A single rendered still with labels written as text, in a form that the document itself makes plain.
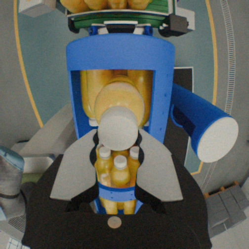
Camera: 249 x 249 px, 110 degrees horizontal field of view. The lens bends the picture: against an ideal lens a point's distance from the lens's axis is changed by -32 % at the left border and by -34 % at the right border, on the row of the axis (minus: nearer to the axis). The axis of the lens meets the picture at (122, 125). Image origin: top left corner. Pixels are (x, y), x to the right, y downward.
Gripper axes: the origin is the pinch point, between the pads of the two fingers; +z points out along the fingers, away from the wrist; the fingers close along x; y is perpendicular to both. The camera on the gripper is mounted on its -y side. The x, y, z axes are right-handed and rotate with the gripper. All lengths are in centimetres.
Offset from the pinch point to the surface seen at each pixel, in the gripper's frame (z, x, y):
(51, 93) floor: 135, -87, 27
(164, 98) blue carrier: 15.1, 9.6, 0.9
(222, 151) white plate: 30, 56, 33
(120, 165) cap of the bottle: 16.2, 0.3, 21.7
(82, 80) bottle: 26.2, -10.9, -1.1
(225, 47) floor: 135, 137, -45
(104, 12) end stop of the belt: 37.7, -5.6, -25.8
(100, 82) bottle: 19.7, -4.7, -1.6
